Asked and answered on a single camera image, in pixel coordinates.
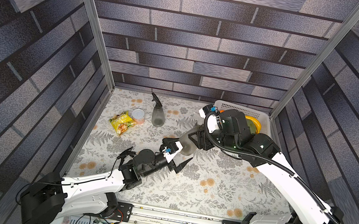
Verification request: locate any yellow banana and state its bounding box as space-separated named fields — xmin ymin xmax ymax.
xmin=245 ymin=115 xmax=262 ymax=134

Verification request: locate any grey spray bottle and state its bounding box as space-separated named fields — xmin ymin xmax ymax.
xmin=151 ymin=106 xmax=166 ymax=127
xmin=179 ymin=128 xmax=197 ymax=156

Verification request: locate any black corrugated cable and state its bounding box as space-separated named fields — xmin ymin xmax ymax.
xmin=185 ymin=110 xmax=359 ymax=224

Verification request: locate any black spray nozzle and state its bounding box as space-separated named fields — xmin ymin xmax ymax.
xmin=151 ymin=93 xmax=163 ymax=109
xmin=117 ymin=147 xmax=136 ymax=160

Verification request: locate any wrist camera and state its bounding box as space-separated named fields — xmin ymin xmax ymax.
xmin=199 ymin=104 xmax=221 ymax=134
xmin=160 ymin=138 xmax=183 ymax=163

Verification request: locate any pink tin can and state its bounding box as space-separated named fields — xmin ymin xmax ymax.
xmin=131 ymin=108 xmax=145 ymax=124

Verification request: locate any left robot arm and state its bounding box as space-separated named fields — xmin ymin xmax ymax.
xmin=19 ymin=148 xmax=188 ymax=224

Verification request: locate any white plastic basket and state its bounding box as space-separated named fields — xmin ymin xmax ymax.
xmin=213 ymin=100 xmax=271 ymax=136

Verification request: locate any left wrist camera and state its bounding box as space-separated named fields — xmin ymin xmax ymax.
xmin=160 ymin=138 xmax=183 ymax=163

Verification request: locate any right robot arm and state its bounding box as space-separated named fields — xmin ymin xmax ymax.
xmin=196 ymin=104 xmax=342 ymax=224

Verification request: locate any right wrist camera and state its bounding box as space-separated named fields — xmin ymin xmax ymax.
xmin=199 ymin=104 xmax=221 ymax=134

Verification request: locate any yellow snack packet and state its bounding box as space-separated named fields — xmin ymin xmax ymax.
xmin=109 ymin=111 xmax=137 ymax=136

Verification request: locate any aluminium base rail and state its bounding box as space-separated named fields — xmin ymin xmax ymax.
xmin=36 ymin=185 xmax=258 ymax=224

